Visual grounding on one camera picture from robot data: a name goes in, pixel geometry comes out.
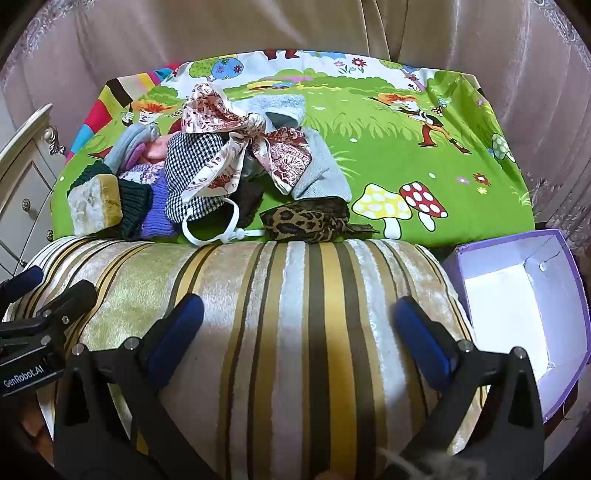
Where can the purple patterned knit sock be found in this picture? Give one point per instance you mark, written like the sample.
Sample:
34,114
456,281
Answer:
154,212

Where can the light blue fuzzy sock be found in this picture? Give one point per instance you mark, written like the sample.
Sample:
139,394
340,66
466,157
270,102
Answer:
281,108

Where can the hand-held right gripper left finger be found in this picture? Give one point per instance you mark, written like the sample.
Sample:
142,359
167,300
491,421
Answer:
178,332

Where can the grey herringbone sock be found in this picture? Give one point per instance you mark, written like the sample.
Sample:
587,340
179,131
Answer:
318,175

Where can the leopard print scarf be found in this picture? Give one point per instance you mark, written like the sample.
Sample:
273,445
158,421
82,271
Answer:
295,219

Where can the white ornate dresser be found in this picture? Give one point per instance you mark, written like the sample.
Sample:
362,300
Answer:
23,184

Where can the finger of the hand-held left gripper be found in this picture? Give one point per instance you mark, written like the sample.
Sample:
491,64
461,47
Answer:
25,278
74,297

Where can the striped velvet sofa cushion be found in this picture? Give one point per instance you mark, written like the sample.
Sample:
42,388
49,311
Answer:
286,323

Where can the dark green knit sock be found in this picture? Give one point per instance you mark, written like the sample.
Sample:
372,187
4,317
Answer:
136,203

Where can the yellow sponge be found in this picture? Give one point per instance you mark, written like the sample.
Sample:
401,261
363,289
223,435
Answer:
92,203

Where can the houndstooth cloth face mask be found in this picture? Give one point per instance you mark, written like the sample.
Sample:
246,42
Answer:
184,161

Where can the pink cloth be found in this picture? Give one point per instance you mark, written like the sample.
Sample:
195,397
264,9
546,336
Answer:
154,150

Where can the purple cardboard box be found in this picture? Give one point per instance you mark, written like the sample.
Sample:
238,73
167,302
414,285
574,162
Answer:
503,304

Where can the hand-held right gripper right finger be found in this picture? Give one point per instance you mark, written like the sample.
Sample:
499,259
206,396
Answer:
422,344

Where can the red white paisley scarf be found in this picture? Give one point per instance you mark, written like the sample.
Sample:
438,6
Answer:
207,110

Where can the green cartoon printed blanket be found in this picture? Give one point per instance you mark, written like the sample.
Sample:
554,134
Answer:
392,152

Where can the beige curtain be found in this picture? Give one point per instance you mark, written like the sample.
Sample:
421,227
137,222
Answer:
277,27

